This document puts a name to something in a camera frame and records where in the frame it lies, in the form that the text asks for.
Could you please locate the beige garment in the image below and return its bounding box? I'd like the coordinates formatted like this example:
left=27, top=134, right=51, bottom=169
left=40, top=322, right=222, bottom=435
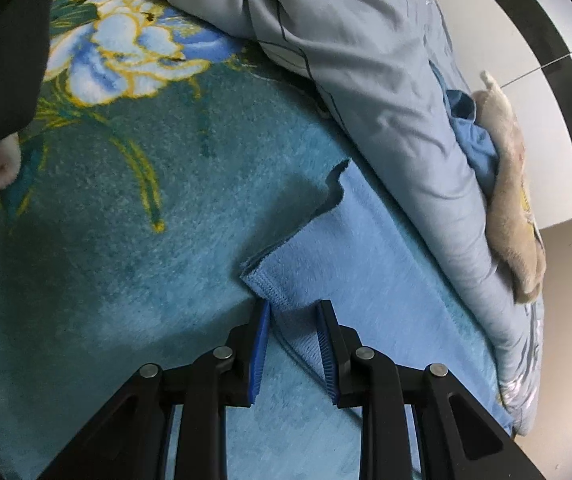
left=472, top=71, right=548, bottom=304

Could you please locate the teal floral blanket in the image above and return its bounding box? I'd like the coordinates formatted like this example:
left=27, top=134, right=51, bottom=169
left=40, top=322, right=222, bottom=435
left=0, top=0, right=512, bottom=480

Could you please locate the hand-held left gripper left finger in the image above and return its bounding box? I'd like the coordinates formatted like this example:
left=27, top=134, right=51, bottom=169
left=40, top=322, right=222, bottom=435
left=38, top=301, right=272, bottom=480

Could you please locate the white wardrobe with black stripe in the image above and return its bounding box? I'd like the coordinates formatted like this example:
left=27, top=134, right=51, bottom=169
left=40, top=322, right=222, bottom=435
left=411, top=0, right=572, bottom=231

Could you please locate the dark cloth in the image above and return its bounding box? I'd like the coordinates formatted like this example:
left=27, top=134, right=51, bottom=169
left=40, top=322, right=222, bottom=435
left=0, top=0, right=74, bottom=171

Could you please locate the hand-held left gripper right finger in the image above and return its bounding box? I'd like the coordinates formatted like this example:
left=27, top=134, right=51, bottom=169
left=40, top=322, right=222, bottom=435
left=316, top=300, right=547, bottom=480

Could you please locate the light blue floral duvet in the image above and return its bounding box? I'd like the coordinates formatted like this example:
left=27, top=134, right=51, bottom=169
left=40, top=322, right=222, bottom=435
left=106, top=0, right=547, bottom=436

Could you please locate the blue garment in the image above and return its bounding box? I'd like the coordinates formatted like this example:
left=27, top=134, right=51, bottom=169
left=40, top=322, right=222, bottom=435
left=240, top=160, right=514, bottom=436
left=431, top=62, right=501, bottom=200

